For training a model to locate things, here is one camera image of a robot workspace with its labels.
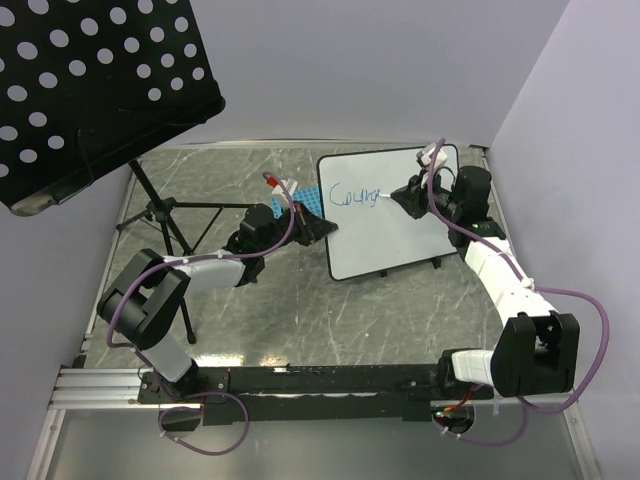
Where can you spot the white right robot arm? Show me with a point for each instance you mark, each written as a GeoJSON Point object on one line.
{"type": "Point", "coordinates": [537, 350]}

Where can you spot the white whiteboard black frame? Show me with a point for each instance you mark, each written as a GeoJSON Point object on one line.
{"type": "Point", "coordinates": [374, 234]}

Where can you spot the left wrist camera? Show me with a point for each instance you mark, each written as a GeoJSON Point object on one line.
{"type": "Point", "coordinates": [282, 189]}

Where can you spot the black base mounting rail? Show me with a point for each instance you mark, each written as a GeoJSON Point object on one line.
{"type": "Point", "coordinates": [228, 395]}

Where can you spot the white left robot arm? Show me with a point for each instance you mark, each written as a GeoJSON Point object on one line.
{"type": "Point", "coordinates": [141, 304]}

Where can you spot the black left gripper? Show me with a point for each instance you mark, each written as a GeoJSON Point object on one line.
{"type": "Point", "coordinates": [311, 227]}

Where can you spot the black tripod stand legs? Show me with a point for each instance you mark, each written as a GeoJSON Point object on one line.
{"type": "Point", "coordinates": [158, 213]}

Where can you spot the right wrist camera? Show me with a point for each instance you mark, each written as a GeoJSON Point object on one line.
{"type": "Point", "coordinates": [431, 154]}

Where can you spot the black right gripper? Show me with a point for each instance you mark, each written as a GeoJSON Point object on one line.
{"type": "Point", "coordinates": [411, 196]}

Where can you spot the aluminium extrusion frame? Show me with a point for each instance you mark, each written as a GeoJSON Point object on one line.
{"type": "Point", "coordinates": [83, 435]}

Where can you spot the black perforated music stand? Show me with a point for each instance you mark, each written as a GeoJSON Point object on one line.
{"type": "Point", "coordinates": [88, 86]}

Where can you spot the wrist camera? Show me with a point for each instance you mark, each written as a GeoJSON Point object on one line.
{"type": "Point", "coordinates": [431, 154]}
{"type": "Point", "coordinates": [282, 189]}

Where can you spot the blue studded building plate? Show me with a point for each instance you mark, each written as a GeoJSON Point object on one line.
{"type": "Point", "coordinates": [310, 197]}

